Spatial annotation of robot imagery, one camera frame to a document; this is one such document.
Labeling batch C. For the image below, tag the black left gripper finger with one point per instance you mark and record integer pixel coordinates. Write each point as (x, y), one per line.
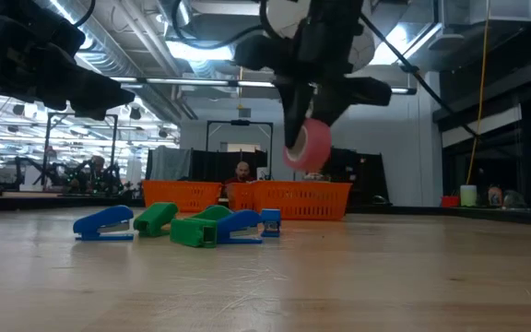
(86, 87)
(90, 113)

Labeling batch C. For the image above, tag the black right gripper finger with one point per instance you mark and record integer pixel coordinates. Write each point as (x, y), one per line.
(332, 101)
(298, 106)

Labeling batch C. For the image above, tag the pink tape roll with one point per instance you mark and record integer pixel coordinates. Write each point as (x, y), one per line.
(316, 147)

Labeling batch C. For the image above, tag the orange plastic basket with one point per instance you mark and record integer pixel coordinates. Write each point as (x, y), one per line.
(242, 199)
(182, 196)
(302, 203)

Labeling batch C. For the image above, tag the blue stapler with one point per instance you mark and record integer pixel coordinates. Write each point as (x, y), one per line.
(240, 220)
(104, 216)
(271, 216)

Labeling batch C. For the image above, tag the green stapler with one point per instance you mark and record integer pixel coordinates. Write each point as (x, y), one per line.
(157, 214)
(212, 212)
(189, 233)

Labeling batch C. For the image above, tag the black background robot arm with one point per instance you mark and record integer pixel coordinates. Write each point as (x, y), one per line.
(53, 173)

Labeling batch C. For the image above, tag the person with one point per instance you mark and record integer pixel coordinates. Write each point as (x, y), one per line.
(97, 166)
(242, 169)

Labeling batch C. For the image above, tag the small grey hanging sign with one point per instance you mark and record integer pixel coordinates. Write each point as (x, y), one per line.
(244, 113)

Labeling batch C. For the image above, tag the white shade table lamp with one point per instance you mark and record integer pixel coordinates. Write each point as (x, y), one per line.
(279, 18)

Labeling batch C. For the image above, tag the black cabinet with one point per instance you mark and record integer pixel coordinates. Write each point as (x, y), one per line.
(362, 180)

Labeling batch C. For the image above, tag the grey cloth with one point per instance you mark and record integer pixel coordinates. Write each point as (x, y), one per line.
(169, 161)

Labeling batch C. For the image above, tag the black curtain panel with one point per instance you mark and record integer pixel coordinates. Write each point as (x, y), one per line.
(210, 166)

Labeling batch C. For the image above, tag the long ceiling light strip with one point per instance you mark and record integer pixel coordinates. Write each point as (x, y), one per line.
(192, 81)

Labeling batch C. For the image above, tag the pale green container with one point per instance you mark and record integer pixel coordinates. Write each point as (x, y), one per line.
(468, 196)

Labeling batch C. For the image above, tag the brown bottle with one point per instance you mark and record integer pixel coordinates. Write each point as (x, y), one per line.
(495, 197)

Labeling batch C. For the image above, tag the black metal gantry frame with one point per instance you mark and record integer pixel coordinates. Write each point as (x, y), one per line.
(114, 143)
(240, 122)

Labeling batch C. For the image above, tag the large silver ceiling duct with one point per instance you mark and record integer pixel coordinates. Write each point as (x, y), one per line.
(122, 69)

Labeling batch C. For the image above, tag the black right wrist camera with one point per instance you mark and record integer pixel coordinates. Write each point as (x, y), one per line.
(263, 55)

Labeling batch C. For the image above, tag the round silver ceiling duct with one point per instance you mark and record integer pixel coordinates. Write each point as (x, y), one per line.
(173, 11)

